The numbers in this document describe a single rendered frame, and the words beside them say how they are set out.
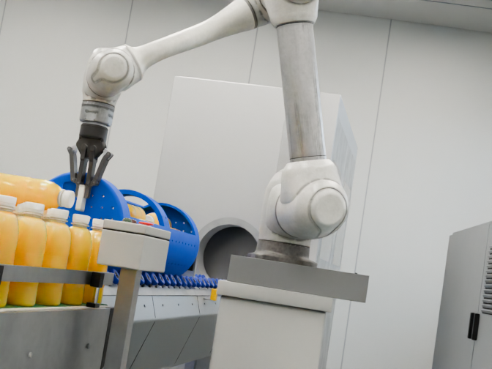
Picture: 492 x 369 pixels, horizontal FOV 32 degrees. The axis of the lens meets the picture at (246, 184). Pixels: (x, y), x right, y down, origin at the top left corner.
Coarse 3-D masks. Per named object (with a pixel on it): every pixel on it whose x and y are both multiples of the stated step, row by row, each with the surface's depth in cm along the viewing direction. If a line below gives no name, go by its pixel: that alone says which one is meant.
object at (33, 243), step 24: (0, 216) 154; (24, 216) 168; (0, 240) 153; (24, 240) 165; (48, 240) 177; (24, 264) 165; (48, 264) 177; (0, 288) 153; (24, 288) 165; (48, 288) 177
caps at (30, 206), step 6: (0, 198) 155; (6, 198) 155; (12, 198) 156; (6, 204) 155; (12, 204) 156; (24, 204) 175; (30, 204) 167; (36, 204) 168; (42, 204) 169; (24, 210) 168; (30, 210) 167; (36, 210) 168; (42, 210) 169; (54, 210) 180; (60, 210) 180; (66, 210) 181; (54, 216) 180; (60, 216) 180; (66, 216) 181
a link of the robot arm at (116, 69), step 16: (240, 0) 242; (224, 16) 241; (240, 16) 241; (176, 32) 230; (192, 32) 233; (208, 32) 238; (224, 32) 241; (240, 32) 245; (112, 48) 215; (128, 48) 217; (144, 48) 219; (160, 48) 221; (176, 48) 226; (192, 48) 234; (96, 64) 211; (112, 64) 210; (128, 64) 211; (144, 64) 219; (96, 80) 213; (112, 80) 211; (128, 80) 213
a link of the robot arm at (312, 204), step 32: (288, 0) 225; (288, 32) 228; (288, 64) 228; (288, 96) 229; (288, 128) 230; (320, 128) 229; (320, 160) 226; (288, 192) 226; (320, 192) 219; (288, 224) 229; (320, 224) 220
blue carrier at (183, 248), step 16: (64, 176) 233; (96, 192) 231; (112, 192) 230; (128, 192) 272; (64, 208) 232; (96, 208) 231; (112, 208) 231; (128, 208) 235; (144, 208) 313; (160, 208) 274; (176, 208) 310; (160, 224) 269; (176, 224) 315; (192, 224) 309; (176, 240) 282; (192, 240) 302; (176, 256) 288; (192, 256) 307; (176, 272) 303
